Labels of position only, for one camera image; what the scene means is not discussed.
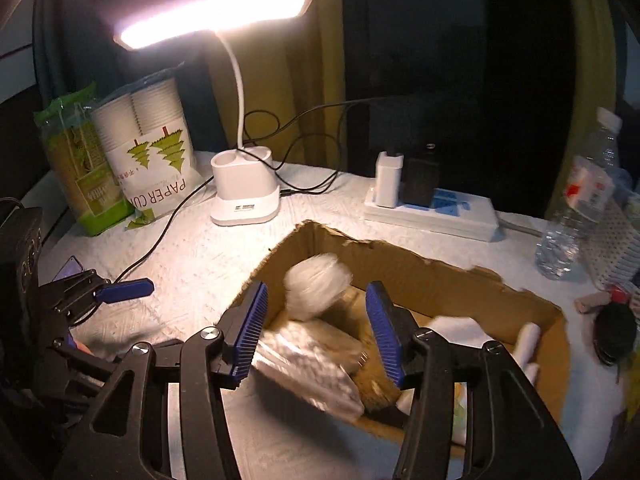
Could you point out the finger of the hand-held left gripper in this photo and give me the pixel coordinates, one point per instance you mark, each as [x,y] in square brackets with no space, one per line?
[85,360]
[127,290]

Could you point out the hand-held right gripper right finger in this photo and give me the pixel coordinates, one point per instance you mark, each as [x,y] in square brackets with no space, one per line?
[385,335]

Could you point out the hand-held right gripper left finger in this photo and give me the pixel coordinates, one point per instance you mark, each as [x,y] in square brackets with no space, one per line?
[250,330]

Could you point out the clear plastic bag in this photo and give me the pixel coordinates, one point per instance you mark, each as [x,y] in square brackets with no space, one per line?
[305,365]

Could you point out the white cloth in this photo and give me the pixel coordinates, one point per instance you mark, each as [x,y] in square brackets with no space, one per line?
[457,332]

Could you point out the white fluffy soft ball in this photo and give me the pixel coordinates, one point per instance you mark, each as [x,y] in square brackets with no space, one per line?
[317,287]

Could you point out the cardboard box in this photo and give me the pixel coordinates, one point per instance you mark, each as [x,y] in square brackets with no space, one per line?
[450,285]

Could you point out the white sock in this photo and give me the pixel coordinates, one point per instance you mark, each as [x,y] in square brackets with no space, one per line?
[527,350]

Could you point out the smartphone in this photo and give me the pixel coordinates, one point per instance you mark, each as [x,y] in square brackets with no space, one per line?
[70,267]

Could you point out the green packet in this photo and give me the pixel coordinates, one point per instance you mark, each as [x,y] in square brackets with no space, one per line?
[80,175]

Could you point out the white desk lamp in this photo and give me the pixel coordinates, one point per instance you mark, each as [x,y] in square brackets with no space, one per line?
[240,195]

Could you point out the white power strip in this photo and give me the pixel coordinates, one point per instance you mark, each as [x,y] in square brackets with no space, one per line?
[450,215]

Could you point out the pack of paper cups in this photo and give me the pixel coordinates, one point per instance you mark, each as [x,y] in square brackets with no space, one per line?
[150,150]

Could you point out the white charger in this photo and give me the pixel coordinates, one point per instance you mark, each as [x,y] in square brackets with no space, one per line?
[389,180]

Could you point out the black charger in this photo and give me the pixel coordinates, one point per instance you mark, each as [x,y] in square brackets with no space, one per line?
[421,180]

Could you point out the clear water bottle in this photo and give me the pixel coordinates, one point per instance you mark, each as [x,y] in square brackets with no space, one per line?
[575,210]

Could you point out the black round pouch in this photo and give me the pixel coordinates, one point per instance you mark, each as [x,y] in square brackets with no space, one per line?
[615,335]

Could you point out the white plastic basket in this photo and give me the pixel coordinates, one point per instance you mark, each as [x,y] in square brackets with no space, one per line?
[617,240]

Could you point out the yellow curtain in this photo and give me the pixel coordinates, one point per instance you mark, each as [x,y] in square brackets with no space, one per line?
[590,60]
[315,75]

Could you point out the dark glass sliding door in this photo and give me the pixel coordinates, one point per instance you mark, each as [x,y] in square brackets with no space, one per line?
[450,60]

